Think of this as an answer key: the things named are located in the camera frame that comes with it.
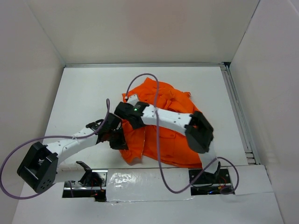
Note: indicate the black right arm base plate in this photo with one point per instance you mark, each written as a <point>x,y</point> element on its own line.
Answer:
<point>208,185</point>

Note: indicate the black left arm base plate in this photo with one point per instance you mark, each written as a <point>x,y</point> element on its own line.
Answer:
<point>93,186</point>

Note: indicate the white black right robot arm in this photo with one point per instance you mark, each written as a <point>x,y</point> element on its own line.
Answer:
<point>198,131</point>

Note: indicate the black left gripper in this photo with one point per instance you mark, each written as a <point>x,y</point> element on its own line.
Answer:
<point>121,144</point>

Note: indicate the orange jacket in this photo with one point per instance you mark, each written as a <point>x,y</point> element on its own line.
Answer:
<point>141,142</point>

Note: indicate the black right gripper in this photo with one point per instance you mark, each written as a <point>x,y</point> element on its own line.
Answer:
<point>135,127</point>

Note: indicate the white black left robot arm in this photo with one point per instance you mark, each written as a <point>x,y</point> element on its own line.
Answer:
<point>44,165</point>

